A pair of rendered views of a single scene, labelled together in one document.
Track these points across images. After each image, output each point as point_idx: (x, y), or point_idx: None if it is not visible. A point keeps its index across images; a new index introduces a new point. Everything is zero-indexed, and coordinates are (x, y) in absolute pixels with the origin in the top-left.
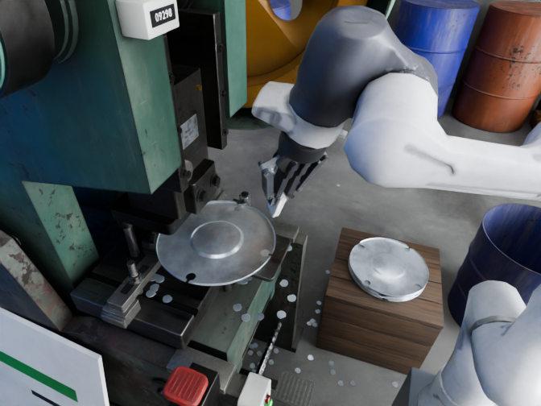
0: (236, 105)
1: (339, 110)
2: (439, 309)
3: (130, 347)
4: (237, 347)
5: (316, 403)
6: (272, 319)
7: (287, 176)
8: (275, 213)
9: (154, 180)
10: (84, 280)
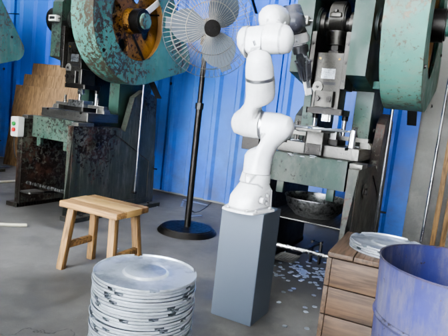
0: (353, 72)
1: None
2: (347, 255)
3: None
4: (279, 164)
5: (288, 297)
6: None
7: (298, 65)
8: (305, 92)
9: (292, 68)
10: (300, 139)
